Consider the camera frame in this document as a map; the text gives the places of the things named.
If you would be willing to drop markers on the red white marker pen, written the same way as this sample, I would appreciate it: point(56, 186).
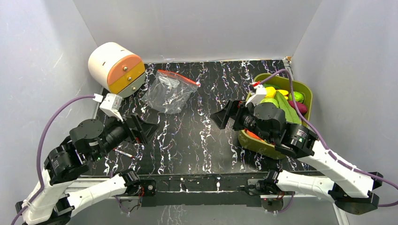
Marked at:
point(123, 153)

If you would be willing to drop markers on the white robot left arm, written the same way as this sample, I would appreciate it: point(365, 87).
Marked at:
point(87, 143)

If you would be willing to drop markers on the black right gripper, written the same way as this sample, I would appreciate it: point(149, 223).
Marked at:
point(236, 114)

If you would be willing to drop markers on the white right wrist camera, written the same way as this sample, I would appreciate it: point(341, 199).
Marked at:
point(258, 92)

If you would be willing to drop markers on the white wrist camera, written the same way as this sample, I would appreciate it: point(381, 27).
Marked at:
point(258, 92)
point(111, 104)

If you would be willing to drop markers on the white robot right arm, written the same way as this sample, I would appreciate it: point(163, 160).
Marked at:
point(349, 190)

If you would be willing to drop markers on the long green toy leaf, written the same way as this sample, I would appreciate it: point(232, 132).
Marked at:
point(290, 113)

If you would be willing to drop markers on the olive green plastic bin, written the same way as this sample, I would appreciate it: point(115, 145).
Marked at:
point(262, 147)

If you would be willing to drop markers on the clear zip bag orange zipper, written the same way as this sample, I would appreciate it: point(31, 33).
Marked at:
point(169, 92)

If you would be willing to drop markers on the round white mini drawer cabinet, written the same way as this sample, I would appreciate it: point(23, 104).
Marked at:
point(117, 69)

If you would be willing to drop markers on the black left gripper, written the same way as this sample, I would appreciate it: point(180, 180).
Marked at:
point(144, 131)

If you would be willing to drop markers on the lime green toy fruit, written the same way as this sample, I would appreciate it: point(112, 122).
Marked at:
point(298, 96)

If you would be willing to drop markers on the purple toy sweet potato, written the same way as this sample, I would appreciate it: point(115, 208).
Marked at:
point(301, 107)

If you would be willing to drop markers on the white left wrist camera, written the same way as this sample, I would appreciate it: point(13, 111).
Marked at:
point(111, 104)

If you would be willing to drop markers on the green toy cabbage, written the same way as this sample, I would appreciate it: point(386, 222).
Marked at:
point(270, 100)

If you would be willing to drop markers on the yellow toy banana bunch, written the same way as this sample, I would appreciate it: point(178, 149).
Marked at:
point(271, 92)

